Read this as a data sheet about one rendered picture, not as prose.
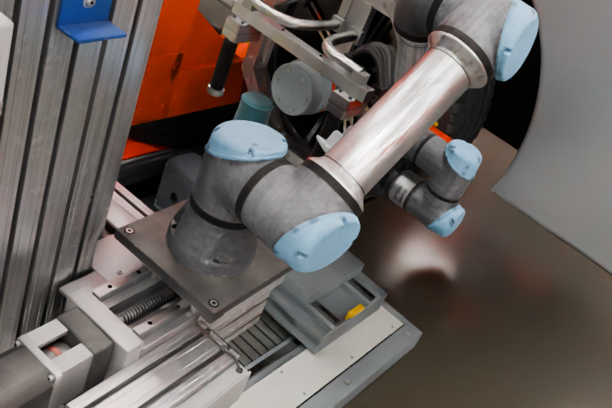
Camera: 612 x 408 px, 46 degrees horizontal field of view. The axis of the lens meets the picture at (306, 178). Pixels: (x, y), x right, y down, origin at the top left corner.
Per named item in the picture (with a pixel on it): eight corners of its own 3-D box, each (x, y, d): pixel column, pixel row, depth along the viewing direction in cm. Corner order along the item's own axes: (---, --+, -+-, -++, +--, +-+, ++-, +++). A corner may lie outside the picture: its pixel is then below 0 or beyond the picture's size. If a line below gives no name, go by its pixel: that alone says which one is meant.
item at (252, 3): (341, 35, 177) (358, -5, 172) (293, 42, 162) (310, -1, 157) (291, 2, 184) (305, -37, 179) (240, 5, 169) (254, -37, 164)
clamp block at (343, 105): (363, 114, 163) (372, 95, 160) (341, 121, 156) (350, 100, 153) (346, 102, 165) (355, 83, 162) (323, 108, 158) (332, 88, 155)
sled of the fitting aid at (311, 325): (377, 311, 239) (389, 290, 234) (313, 357, 211) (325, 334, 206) (272, 223, 259) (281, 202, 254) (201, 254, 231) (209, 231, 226)
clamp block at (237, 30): (260, 41, 176) (266, 22, 174) (234, 44, 169) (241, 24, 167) (245, 31, 178) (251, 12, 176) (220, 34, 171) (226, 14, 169)
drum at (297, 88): (350, 115, 189) (371, 68, 182) (300, 129, 172) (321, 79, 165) (311, 87, 194) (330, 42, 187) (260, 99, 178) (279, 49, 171)
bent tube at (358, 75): (403, 76, 169) (423, 35, 164) (359, 86, 155) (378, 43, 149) (348, 39, 176) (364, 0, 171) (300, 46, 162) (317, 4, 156)
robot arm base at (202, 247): (212, 290, 111) (231, 242, 106) (147, 233, 116) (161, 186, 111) (270, 256, 123) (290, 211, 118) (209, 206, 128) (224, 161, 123)
